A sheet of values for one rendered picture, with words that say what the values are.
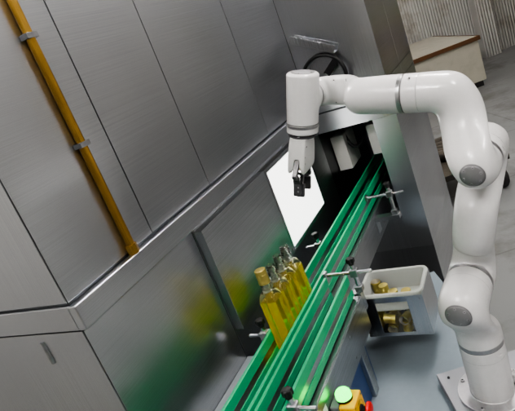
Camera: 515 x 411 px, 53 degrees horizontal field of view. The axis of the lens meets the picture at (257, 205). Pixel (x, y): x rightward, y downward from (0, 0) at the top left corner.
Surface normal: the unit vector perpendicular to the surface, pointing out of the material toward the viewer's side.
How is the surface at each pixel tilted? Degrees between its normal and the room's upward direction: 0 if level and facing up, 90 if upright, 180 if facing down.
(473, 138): 48
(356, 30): 90
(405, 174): 90
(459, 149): 54
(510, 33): 90
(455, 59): 90
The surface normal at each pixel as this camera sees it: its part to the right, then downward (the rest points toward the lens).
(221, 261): 0.85, -0.18
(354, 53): -0.39, 0.42
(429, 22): 0.02, 0.30
